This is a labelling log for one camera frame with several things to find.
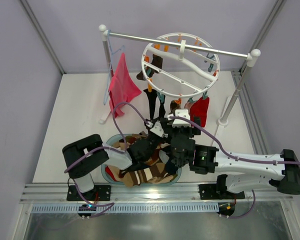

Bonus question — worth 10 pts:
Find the tan argyle sock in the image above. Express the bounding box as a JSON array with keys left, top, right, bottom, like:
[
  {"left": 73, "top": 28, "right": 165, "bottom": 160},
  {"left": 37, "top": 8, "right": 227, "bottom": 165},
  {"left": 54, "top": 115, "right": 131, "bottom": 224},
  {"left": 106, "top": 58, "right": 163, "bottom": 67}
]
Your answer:
[{"left": 169, "top": 100, "right": 181, "bottom": 115}]

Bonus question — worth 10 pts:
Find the black sock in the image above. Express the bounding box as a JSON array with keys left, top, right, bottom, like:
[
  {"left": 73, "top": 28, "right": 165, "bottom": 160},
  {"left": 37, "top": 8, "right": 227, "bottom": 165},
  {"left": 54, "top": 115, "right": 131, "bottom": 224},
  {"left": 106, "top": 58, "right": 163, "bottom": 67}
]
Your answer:
[
  {"left": 143, "top": 88, "right": 158, "bottom": 120},
  {"left": 157, "top": 92, "right": 166, "bottom": 118}
]

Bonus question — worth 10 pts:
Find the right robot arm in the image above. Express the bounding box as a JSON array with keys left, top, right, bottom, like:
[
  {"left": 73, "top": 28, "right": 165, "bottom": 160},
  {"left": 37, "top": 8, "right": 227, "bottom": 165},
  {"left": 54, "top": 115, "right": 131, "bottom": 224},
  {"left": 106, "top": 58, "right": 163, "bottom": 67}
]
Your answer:
[{"left": 170, "top": 116, "right": 300, "bottom": 195}]

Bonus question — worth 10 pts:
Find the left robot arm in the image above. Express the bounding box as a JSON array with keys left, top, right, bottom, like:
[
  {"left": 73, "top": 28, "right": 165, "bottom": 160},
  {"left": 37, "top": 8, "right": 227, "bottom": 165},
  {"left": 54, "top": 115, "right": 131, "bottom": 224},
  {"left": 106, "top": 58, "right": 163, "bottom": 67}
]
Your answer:
[{"left": 62, "top": 121, "right": 167, "bottom": 196}]

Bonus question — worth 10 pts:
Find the white round sock hanger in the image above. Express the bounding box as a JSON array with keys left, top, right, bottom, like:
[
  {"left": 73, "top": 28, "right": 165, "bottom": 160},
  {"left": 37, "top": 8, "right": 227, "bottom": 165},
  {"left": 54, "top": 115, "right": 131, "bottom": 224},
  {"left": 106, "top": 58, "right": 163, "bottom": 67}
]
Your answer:
[{"left": 141, "top": 32, "right": 220, "bottom": 99}]

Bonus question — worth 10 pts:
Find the pink sock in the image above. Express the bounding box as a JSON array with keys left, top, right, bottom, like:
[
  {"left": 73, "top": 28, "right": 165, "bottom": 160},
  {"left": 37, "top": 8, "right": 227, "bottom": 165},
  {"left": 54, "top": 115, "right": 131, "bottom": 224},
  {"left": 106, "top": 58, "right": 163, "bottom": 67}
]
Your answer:
[{"left": 184, "top": 101, "right": 193, "bottom": 111}]

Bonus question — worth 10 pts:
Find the red sock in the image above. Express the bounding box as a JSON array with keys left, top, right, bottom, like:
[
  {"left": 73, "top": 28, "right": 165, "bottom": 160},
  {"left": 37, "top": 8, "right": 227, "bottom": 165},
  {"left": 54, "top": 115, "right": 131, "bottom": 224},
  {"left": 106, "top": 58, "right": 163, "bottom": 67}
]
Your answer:
[{"left": 190, "top": 97, "right": 210, "bottom": 128}]

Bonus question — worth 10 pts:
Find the navy sock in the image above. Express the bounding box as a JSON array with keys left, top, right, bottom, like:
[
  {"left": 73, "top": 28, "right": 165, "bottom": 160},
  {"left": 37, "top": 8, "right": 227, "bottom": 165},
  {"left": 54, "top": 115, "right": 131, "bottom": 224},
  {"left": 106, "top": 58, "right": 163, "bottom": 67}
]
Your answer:
[{"left": 159, "top": 150, "right": 180, "bottom": 175}]

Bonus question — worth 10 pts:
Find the brown striped sock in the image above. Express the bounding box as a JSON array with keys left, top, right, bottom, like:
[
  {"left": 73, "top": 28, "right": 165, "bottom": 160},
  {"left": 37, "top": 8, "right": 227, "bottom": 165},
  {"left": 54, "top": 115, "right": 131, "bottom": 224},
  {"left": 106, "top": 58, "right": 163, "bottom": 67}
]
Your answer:
[{"left": 121, "top": 163, "right": 177, "bottom": 188}]

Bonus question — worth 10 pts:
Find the white clothes rack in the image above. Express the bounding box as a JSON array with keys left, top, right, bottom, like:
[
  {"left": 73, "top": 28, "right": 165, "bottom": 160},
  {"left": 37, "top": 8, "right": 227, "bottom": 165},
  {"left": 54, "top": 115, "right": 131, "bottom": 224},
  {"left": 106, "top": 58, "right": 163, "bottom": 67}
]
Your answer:
[{"left": 98, "top": 24, "right": 262, "bottom": 148}]

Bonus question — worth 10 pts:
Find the teal laundry basket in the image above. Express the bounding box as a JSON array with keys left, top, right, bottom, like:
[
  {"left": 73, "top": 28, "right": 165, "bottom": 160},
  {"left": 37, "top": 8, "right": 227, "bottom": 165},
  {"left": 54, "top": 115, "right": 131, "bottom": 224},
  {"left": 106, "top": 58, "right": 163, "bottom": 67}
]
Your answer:
[{"left": 101, "top": 144, "right": 182, "bottom": 188}]

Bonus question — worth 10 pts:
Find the pink cloth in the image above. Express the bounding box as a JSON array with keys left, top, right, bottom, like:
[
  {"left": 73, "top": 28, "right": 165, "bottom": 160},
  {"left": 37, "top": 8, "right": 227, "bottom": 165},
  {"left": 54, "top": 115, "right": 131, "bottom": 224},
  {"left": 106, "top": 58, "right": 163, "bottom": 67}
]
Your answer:
[{"left": 108, "top": 53, "right": 142, "bottom": 118}]

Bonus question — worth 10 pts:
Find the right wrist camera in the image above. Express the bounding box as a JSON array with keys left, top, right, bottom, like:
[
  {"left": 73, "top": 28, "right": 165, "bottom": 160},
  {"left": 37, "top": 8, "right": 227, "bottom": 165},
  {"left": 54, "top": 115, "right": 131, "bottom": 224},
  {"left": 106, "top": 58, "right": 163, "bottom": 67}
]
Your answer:
[{"left": 167, "top": 108, "right": 191, "bottom": 128}]

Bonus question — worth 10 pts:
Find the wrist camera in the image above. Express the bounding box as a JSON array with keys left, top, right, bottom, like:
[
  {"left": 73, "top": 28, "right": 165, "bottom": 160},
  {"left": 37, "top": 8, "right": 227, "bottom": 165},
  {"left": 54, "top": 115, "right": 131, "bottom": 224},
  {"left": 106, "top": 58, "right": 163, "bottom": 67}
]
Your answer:
[
  {"left": 149, "top": 121, "right": 168, "bottom": 138},
  {"left": 167, "top": 108, "right": 191, "bottom": 128}
]

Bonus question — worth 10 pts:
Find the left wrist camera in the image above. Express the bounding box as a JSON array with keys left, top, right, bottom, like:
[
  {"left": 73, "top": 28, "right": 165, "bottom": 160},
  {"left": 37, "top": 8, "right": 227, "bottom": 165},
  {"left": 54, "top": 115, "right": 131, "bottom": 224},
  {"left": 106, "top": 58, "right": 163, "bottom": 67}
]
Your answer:
[{"left": 149, "top": 121, "right": 168, "bottom": 138}]

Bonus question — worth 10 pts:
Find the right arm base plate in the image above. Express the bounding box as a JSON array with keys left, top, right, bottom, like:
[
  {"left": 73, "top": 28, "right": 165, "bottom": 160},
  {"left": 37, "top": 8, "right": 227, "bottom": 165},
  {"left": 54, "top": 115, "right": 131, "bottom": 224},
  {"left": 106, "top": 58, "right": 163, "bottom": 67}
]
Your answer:
[{"left": 198, "top": 183, "right": 245, "bottom": 200}]

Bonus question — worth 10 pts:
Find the aluminium rail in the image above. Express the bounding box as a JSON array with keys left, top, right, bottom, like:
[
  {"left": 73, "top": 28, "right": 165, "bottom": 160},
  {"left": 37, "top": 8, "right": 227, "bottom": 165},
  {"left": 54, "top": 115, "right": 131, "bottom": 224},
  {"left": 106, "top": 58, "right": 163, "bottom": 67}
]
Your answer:
[{"left": 19, "top": 182, "right": 294, "bottom": 205}]

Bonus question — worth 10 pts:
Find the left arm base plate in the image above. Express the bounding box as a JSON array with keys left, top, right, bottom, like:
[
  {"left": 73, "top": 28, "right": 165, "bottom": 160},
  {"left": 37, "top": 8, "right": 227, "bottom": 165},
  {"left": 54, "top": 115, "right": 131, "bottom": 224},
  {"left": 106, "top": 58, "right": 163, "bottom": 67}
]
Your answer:
[{"left": 66, "top": 184, "right": 111, "bottom": 202}]

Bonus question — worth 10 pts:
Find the blue wire hanger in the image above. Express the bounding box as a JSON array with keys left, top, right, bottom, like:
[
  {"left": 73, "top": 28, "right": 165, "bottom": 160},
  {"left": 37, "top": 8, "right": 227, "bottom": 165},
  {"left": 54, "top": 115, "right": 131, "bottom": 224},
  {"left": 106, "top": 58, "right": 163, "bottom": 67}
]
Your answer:
[{"left": 102, "top": 29, "right": 125, "bottom": 106}]

